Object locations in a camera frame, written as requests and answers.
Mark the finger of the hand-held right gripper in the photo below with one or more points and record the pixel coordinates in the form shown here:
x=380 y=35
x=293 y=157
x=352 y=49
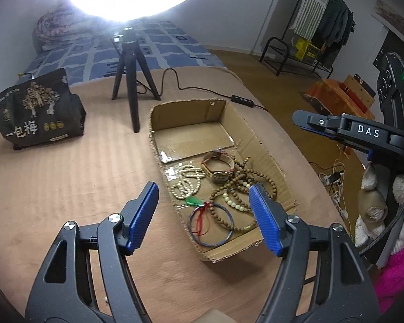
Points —
x=314 y=121

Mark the white power strip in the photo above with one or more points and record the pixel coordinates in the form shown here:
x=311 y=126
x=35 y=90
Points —
x=333 y=179

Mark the black tripod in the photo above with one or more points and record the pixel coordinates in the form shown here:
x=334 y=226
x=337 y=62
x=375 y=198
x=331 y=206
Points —
x=132 y=84

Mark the black clothes rack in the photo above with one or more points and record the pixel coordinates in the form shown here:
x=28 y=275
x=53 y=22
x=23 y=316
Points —
x=276 y=38

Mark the blue bangle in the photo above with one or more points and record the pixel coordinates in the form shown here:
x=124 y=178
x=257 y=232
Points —
x=207 y=244

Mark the wall poster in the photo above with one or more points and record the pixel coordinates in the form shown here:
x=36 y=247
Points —
x=394 y=13

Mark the black snack bag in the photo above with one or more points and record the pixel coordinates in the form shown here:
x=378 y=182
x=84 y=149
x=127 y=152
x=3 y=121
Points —
x=37 y=117

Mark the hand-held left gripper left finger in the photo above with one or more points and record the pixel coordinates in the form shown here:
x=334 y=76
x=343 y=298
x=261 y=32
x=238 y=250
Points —
x=143 y=215

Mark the yellow box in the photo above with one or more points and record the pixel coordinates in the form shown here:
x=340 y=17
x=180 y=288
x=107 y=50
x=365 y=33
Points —
x=306 y=48

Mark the folded floral quilt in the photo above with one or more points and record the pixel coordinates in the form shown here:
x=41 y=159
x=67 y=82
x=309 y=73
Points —
x=54 y=27

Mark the orange cardboard box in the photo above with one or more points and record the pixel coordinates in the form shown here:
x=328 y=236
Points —
x=326 y=91

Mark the blue patterned bed sheet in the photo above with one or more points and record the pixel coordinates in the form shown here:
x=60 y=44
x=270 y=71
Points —
x=87 y=57

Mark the striped towel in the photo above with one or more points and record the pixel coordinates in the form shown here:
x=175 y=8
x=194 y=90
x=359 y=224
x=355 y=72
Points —
x=311 y=10

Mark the dark hanging jacket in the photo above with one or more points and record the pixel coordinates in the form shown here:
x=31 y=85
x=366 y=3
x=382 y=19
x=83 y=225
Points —
x=336 y=23

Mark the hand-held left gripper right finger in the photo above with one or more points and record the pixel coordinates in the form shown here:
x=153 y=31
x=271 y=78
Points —
x=264 y=218

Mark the wooden box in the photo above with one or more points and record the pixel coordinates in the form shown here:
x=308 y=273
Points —
x=357 y=89

